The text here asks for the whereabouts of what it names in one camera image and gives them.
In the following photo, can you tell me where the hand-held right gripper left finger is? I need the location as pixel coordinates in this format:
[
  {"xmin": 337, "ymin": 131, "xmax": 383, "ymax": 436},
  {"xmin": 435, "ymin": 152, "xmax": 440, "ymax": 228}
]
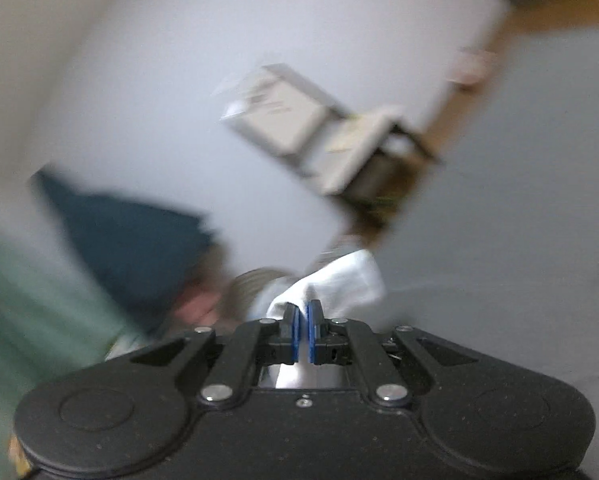
[{"xmin": 129, "ymin": 301, "xmax": 301, "ymax": 405}]

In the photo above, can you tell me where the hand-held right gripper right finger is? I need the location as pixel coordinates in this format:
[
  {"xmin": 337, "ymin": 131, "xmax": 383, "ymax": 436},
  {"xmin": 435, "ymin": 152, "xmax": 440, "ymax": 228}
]
[{"xmin": 307, "ymin": 300, "xmax": 480, "ymax": 407}]

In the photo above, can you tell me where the white shirt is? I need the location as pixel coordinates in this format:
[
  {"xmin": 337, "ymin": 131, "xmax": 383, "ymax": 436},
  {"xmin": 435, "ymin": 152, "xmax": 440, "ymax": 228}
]
[{"xmin": 252, "ymin": 249, "xmax": 386, "ymax": 391}]

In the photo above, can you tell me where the round grey woven basket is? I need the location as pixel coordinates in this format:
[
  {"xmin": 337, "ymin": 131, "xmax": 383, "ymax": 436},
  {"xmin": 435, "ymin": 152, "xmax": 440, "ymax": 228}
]
[{"xmin": 224, "ymin": 267, "xmax": 292, "ymax": 321}]

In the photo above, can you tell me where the pink hanging item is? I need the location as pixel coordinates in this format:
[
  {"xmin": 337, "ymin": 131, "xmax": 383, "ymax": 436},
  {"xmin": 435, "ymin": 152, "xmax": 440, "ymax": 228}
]
[{"xmin": 172, "ymin": 280, "xmax": 230, "ymax": 326}]

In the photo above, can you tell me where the dark blue hanging cloth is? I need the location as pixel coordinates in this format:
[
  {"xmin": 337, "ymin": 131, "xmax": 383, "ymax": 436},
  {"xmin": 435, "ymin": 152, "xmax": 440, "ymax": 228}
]
[{"xmin": 32, "ymin": 167, "xmax": 217, "ymax": 321}]

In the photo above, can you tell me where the pale yellow cloth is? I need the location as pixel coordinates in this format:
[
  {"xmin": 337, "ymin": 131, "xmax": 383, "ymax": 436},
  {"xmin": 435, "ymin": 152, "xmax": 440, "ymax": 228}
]
[{"xmin": 327, "ymin": 120, "xmax": 375, "ymax": 156}]

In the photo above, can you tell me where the green curtain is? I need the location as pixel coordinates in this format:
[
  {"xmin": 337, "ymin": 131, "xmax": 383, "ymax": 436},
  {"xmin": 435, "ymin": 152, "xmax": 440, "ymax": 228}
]
[{"xmin": 0, "ymin": 210, "xmax": 145, "ymax": 480}]

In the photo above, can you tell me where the white wall socket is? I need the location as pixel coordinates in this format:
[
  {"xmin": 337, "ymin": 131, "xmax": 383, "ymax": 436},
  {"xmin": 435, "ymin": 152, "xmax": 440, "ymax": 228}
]
[{"xmin": 449, "ymin": 47, "xmax": 500, "ymax": 88}]

